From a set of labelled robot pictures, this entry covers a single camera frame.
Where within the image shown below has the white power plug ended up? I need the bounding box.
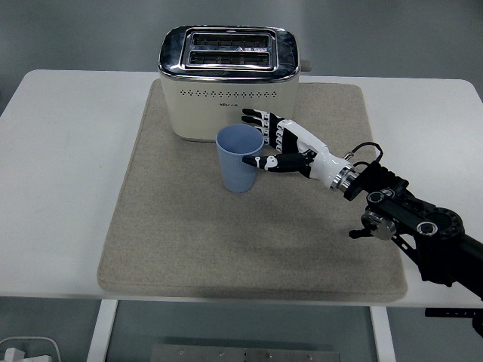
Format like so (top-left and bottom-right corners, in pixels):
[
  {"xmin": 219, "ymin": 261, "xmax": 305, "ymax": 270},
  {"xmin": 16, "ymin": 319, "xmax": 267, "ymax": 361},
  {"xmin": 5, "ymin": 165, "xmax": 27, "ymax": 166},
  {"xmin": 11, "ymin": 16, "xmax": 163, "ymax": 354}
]
[{"xmin": 2, "ymin": 347, "xmax": 54, "ymax": 362}]

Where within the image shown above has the white table leg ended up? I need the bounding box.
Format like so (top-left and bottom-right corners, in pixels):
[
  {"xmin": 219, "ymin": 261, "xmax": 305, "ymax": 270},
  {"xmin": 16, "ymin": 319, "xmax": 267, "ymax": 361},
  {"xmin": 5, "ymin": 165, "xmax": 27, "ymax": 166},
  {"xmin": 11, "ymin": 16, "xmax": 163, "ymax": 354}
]
[
  {"xmin": 87, "ymin": 300, "xmax": 118, "ymax": 362},
  {"xmin": 369, "ymin": 306, "xmax": 397, "ymax": 362}
]

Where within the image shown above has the cream chrome toaster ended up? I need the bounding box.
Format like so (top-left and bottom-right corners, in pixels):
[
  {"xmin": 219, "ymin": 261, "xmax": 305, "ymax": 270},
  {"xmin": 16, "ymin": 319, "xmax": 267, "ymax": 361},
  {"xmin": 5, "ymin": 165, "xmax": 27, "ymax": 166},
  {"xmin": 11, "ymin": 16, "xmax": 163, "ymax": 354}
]
[{"xmin": 157, "ymin": 25, "xmax": 314, "ymax": 144}]

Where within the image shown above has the beige fabric mat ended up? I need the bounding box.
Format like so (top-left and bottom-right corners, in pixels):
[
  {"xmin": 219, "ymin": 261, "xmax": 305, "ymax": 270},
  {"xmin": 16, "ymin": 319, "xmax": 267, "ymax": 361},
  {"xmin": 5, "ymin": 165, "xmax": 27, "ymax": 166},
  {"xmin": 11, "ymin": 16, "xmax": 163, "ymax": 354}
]
[{"xmin": 97, "ymin": 78, "xmax": 409, "ymax": 302}]

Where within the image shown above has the white tray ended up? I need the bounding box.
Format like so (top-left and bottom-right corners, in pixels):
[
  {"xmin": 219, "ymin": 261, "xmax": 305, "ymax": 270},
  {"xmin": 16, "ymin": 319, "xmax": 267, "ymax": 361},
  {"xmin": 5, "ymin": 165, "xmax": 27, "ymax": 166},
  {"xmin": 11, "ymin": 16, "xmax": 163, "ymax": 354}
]
[{"xmin": 0, "ymin": 336, "xmax": 60, "ymax": 362}]

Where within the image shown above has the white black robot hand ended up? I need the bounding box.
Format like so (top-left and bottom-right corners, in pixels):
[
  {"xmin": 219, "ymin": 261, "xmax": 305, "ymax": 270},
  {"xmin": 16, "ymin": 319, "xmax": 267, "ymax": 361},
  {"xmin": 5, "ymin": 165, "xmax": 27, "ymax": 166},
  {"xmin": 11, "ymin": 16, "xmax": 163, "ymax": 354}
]
[{"xmin": 241, "ymin": 108, "xmax": 354, "ymax": 189}]

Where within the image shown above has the black table control panel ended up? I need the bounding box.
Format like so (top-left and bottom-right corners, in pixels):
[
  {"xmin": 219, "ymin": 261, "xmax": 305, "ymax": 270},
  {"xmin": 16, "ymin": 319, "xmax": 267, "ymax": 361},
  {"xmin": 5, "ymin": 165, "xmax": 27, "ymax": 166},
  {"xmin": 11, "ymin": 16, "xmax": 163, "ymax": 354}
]
[{"xmin": 424, "ymin": 308, "xmax": 477, "ymax": 318}]

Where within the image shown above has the blue ribbed water cup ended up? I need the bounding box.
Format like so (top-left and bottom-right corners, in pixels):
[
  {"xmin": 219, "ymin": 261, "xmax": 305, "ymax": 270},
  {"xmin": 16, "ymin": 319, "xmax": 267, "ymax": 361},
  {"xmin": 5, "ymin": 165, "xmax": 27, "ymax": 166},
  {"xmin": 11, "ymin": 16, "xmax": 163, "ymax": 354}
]
[{"xmin": 215, "ymin": 124, "xmax": 265, "ymax": 194}]

